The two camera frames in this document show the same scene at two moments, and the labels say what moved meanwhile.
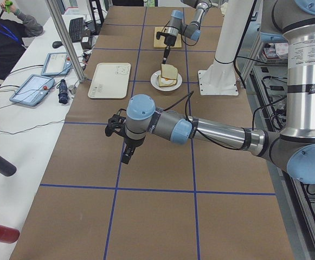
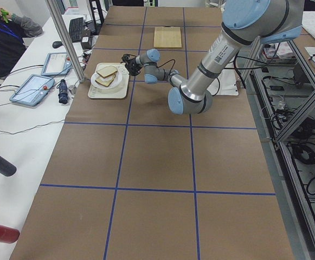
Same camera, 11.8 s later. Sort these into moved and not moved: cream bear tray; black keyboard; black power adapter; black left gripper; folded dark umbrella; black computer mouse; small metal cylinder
Moved: black left gripper
Not moved: black keyboard; black power adapter; folded dark umbrella; small metal cylinder; cream bear tray; black computer mouse
